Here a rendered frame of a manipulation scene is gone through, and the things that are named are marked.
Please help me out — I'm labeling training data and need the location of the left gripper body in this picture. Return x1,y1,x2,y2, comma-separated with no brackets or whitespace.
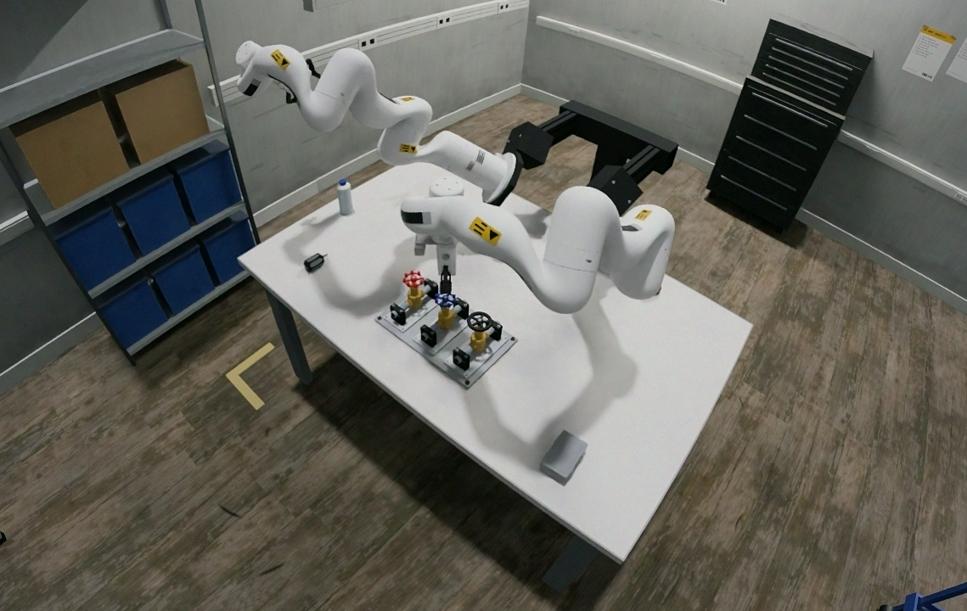
436,242,458,276

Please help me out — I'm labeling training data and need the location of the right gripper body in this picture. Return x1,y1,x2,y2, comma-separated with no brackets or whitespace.
274,70,312,95

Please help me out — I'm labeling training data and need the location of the white bottle with blue cap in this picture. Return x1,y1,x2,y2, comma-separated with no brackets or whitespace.
336,179,353,215

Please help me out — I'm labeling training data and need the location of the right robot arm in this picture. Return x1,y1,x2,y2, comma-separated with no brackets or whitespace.
236,41,515,203

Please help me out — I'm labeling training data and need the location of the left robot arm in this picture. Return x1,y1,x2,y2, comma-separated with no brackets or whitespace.
400,177,675,314

